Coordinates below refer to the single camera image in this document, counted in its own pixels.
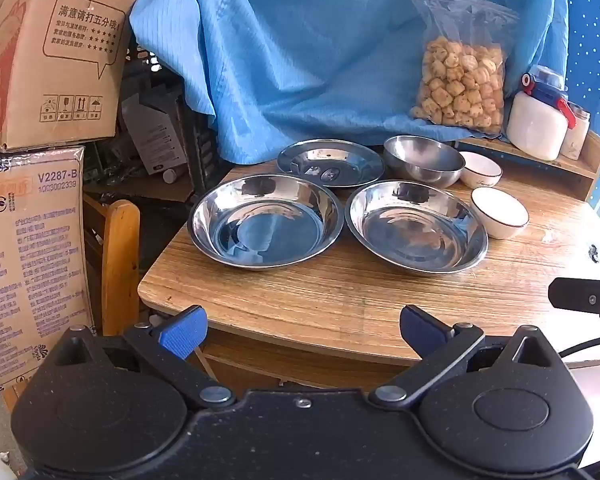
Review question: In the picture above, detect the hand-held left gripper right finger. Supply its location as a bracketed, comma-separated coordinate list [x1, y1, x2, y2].
[369, 305, 564, 409]

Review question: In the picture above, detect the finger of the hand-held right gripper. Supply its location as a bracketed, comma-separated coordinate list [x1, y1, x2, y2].
[548, 276, 600, 335]

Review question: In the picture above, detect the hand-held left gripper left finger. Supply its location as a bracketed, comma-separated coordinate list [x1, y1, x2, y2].
[44, 305, 236, 409]

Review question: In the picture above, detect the white ceramic bowl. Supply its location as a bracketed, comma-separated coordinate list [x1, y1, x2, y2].
[470, 186, 530, 240]
[459, 151, 503, 190]

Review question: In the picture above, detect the steel bowl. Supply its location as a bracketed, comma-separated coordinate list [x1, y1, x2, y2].
[383, 135, 466, 189]

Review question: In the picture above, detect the steel plate with sticker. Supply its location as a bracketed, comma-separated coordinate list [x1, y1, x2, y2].
[276, 139, 385, 189]

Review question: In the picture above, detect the wooden chair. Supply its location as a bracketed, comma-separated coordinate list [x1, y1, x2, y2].
[82, 194, 142, 337]

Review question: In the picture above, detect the wooden desk shelf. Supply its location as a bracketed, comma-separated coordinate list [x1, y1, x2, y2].
[455, 130, 600, 202]

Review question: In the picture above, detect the small floral canister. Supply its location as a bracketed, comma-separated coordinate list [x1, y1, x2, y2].
[560, 102, 592, 161]

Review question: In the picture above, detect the white jar with blue lid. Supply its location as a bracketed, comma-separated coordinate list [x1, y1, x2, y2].
[507, 66, 579, 161]

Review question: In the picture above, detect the white printed cardboard box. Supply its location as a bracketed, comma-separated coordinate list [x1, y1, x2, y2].
[0, 147, 97, 389]

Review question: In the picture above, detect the black plastic crate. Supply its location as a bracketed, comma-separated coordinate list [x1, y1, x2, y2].
[120, 42, 222, 202]

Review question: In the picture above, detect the white carton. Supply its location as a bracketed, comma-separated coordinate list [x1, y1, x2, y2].
[120, 94, 189, 176]

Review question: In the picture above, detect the blue dotted curtain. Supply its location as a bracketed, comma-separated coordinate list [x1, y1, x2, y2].
[562, 0, 600, 213]

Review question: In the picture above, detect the clear bag of snacks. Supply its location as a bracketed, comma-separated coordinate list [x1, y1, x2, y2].
[409, 0, 521, 136]

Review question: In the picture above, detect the blue striped cloth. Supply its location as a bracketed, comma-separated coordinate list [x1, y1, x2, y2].
[129, 0, 571, 166]

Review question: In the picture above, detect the brown cardboard box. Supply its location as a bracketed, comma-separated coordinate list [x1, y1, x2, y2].
[0, 0, 154, 154]

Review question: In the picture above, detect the black cable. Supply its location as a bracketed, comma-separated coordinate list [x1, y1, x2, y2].
[555, 331, 600, 359]

